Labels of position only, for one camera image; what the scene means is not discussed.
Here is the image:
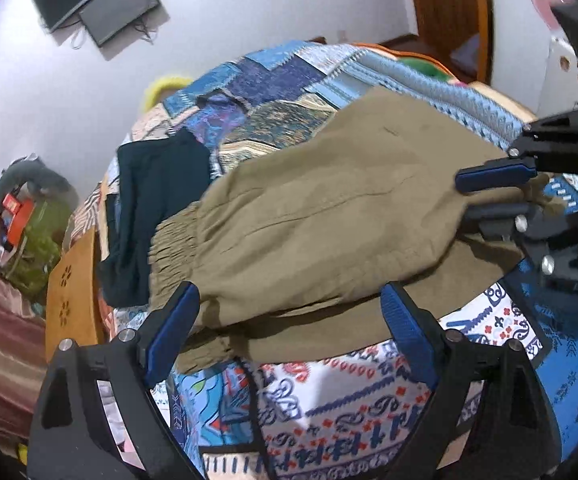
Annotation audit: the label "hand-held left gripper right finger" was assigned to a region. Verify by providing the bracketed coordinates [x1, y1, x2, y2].
[379, 281, 563, 480]

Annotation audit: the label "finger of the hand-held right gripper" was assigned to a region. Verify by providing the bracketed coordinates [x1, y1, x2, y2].
[455, 106, 578, 194]
[461, 202, 578, 257]

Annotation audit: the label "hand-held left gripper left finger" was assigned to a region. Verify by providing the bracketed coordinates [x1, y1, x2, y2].
[25, 281, 206, 480]

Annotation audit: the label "khaki pants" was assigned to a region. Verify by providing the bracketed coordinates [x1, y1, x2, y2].
[148, 86, 567, 376]

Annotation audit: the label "dark pants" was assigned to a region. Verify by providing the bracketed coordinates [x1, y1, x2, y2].
[96, 127, 215, 307]

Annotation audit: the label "blue patchwork blanket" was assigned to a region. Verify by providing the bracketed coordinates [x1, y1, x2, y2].
[64, 40, 578, 480]

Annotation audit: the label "green cloth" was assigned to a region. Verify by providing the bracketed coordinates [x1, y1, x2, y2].
[399, 57, 450, 82]

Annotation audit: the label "white wardrobe sliding door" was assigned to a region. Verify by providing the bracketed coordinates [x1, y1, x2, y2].
[486, 0, 578, 116]

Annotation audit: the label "green patterned basket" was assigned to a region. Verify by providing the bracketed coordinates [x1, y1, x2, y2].
[4, 200, 72, 296]

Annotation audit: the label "brown wooden door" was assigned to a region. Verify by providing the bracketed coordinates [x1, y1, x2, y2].
[404, 0, 494, 86]

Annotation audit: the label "orange box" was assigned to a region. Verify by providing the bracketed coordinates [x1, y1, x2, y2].
[2, 195, 35, 246]

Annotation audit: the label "grey long pillow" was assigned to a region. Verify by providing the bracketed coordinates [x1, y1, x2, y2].
[0, 157, 80, 211]

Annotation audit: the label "orange striped bedsheet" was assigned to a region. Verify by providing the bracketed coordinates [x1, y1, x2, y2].
[129, 105, 175, 142]

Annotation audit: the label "yellow curved cushion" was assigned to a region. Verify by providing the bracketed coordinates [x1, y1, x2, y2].
[143, 75, 194, 111]

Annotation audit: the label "small black wall monitor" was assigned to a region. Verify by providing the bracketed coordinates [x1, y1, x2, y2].
[79, 0, 161, 48]

